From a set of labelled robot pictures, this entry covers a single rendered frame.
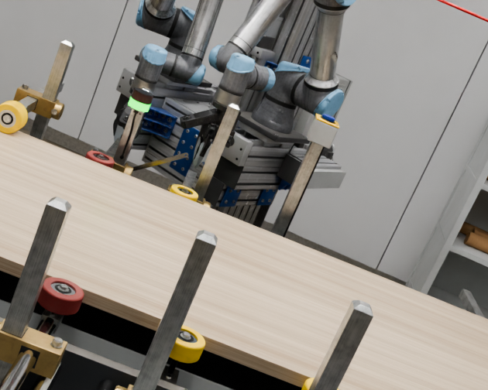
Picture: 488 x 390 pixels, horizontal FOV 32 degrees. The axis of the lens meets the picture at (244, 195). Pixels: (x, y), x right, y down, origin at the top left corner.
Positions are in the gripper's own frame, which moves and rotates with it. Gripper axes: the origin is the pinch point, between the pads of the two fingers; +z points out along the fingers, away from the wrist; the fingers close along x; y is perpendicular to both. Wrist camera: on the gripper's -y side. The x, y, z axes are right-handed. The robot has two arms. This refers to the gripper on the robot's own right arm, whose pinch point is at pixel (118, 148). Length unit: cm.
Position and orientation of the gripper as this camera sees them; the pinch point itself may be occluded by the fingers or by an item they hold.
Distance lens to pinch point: 277.6
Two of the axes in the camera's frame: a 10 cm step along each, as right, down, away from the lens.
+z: -3.8, 8.8, 2.9
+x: -9.2, -3.7, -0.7
